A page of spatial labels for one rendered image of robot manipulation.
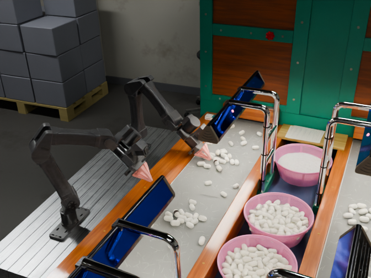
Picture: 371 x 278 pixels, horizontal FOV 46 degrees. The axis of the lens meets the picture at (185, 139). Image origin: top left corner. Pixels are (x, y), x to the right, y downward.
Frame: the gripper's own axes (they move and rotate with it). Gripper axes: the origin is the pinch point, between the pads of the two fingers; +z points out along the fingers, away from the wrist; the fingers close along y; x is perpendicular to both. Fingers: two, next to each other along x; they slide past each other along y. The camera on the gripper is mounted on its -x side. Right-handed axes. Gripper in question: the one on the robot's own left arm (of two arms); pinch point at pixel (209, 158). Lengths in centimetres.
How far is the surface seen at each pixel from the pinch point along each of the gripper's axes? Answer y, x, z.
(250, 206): -25.7, -17.7, 22.2
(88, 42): 172, 139, -142
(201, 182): -17.1, -0.8, 3.7
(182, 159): -6.2, 6.9, -8.9
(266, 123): -10.2, -40.8, 2.7
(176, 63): 227, 118, -71
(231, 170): -2.9, -6.4, 10.2
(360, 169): -32, -66, 30
